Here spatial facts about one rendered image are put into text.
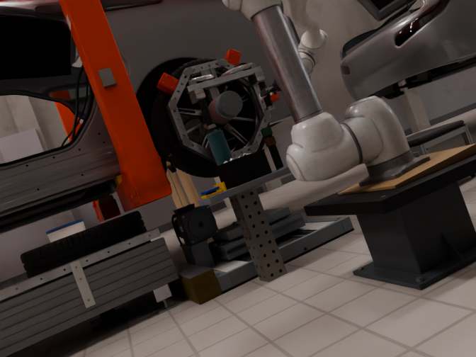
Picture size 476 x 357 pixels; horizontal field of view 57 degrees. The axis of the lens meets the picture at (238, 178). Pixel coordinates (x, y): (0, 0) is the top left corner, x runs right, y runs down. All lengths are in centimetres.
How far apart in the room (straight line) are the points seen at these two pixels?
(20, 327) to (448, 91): 959
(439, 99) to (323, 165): 901
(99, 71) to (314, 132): 117
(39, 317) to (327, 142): 146
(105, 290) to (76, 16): 129
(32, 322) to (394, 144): 166
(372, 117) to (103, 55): 132
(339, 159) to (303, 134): 14
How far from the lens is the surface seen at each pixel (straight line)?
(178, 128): 232
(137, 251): 220
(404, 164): 153
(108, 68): 224
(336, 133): 146
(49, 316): 221
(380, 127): 151
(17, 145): 748
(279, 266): 204
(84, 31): 231
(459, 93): 1076
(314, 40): 202
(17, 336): 223
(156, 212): 762
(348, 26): 964
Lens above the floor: 51
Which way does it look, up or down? 1 degrees down
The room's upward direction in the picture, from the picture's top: 21 degrees counter-clockwise
